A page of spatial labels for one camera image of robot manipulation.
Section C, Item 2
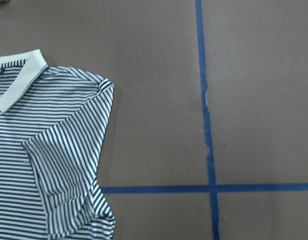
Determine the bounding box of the striped polo shirt white collar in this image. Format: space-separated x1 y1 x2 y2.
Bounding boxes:
0 50 115 240

